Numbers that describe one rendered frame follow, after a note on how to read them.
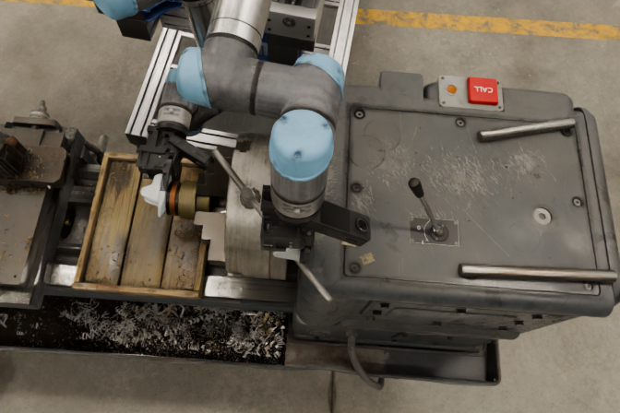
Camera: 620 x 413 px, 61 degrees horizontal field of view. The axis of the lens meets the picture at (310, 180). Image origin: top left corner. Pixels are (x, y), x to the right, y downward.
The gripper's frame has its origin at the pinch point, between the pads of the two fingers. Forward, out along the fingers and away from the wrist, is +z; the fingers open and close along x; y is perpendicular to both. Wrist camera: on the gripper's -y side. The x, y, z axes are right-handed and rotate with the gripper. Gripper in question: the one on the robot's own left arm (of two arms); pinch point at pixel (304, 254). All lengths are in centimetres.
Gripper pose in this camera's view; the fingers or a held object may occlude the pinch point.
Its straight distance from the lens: 92.2
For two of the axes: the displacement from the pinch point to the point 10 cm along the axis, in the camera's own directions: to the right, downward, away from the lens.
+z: -0.6, 5.2, 8.5
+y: -10.0, -0.7, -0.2
